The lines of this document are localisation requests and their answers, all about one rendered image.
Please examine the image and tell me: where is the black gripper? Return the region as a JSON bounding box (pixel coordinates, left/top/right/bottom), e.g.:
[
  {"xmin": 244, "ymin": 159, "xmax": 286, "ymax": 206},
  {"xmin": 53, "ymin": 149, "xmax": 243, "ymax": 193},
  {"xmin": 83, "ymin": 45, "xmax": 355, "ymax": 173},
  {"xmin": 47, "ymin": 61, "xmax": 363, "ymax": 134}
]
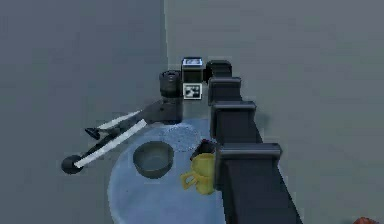
[{"xmin": 61, "ymin": 69, "xmax": 184, "ymax": 175}]

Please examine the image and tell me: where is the grey bowl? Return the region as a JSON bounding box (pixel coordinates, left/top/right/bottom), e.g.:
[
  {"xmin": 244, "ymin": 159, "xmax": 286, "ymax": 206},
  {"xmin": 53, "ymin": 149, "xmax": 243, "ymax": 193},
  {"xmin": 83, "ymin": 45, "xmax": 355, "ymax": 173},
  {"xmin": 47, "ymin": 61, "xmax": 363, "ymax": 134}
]
[{"xmin": 132, "ymin": 140, "xmax": 175, "ymax": 180}]

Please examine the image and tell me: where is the round pale blue table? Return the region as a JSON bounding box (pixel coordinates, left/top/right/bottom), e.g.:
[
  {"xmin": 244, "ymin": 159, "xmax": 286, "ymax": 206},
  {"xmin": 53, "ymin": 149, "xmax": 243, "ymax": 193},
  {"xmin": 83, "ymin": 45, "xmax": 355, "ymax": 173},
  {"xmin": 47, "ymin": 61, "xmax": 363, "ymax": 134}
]
[{"xmin": 107, "ymin": 118, "xmax": 228, "ymax": 224}]

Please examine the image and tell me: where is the yellow mug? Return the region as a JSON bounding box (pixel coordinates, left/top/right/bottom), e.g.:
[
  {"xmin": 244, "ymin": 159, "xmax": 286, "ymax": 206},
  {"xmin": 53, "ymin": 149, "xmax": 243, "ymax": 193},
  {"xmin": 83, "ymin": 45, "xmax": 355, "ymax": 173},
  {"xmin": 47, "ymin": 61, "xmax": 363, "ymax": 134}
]
[{"xmin": 180, "ymin": 152, "xmax": 218, "ymax": 196}]

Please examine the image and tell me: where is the red object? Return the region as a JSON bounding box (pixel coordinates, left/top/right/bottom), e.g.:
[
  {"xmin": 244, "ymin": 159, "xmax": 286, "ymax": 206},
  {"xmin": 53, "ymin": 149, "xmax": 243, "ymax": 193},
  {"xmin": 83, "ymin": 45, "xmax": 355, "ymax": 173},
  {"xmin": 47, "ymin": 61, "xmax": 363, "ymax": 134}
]
[{"xmin": 353, "ymin": 216, "xmax": 381, "ymax": 224}]

